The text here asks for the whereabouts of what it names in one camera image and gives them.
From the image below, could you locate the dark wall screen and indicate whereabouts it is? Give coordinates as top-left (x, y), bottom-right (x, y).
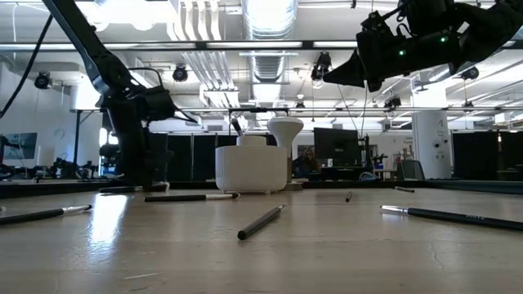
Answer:
top-left (0, 131), bottom-right (38, 161)

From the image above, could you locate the black computer monitor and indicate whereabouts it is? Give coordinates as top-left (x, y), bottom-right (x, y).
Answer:
top-left (313, 127), bottom-right (360, 167)

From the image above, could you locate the silver ceiling air duct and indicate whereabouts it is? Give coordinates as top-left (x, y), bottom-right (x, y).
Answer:
top-left (240, 0), bottom-right (299, 103)

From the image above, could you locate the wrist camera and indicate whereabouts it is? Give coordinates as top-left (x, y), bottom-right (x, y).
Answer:
top-left (141, 86), bottom-right (177, 123)
top-left (402, 0), bottom-right (457, 38)

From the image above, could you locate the grey office chair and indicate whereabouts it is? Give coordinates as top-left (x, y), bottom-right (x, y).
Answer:
top-left (395, 158), bottom-right (427, 181)

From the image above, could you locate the distant black metal frame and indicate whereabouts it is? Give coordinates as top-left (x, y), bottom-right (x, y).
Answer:
top-left (69, 106), bottom-right (523, 167)

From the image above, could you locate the white round pillar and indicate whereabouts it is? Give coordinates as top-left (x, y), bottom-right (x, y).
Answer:
top-left (410, 87), bottom-right (454, 180)

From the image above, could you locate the person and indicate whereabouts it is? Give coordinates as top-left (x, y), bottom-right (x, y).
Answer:
top-left (292, 146), bottom-right (322, 180)

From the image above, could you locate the distant cluttered workbench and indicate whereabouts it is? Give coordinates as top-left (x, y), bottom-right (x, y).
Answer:
top-left (0, 157), bottom-right (119, 184)

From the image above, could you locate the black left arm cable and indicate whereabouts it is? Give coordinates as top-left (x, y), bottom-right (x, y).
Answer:
top-left (0, 14), bottom-right (55, 119)

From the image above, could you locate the long linear ceiling light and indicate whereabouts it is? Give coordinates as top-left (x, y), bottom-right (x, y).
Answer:
top-left (0, 39), bottom-right (360, 51)

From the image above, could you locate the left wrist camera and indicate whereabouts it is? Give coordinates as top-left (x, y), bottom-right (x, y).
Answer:
top-left (141, 86), bottom-right (177, 123)

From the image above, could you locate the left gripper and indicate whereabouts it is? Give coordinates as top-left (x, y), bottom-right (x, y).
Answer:
top-left (101, 87), bottom-right (150, 189)

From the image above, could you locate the round cream divided organizer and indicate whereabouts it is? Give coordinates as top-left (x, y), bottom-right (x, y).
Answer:
top-left (214, 135), bottom-right (288, 195)

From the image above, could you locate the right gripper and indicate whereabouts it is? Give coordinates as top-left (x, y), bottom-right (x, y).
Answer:
top-left (322, 11), bottom-right (409, 93)

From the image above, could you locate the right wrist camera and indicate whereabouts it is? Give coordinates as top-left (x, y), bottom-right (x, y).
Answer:
top-left (402, 0), bottom-right (457, 38)

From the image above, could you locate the makeup brush with printed handle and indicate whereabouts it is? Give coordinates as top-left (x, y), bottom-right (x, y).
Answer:
top-left (379, 204), bottom-right (523, 233)

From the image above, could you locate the black partition panel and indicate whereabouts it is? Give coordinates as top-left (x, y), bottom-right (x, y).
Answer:
top-left (452, 131), bottom-right (498, 180)
top-left (146, 134), bottom-right (167, 181)
top-left (166, 134), bottom-right (192, 181)
top-left (500, 131), bottom-right (523, 180)
top-left (192, 134), bottom-right (217, 181)

